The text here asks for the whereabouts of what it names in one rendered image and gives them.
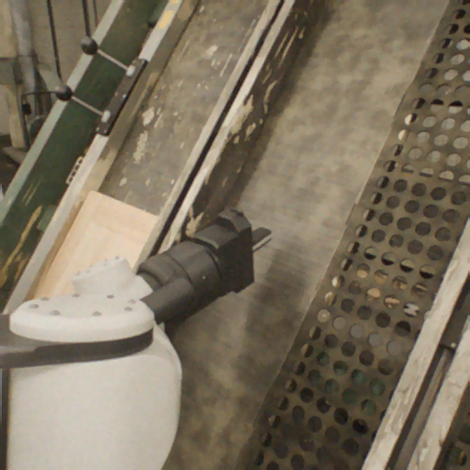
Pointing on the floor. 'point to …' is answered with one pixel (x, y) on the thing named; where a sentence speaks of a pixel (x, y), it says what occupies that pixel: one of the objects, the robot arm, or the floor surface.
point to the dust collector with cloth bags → (23, 89)
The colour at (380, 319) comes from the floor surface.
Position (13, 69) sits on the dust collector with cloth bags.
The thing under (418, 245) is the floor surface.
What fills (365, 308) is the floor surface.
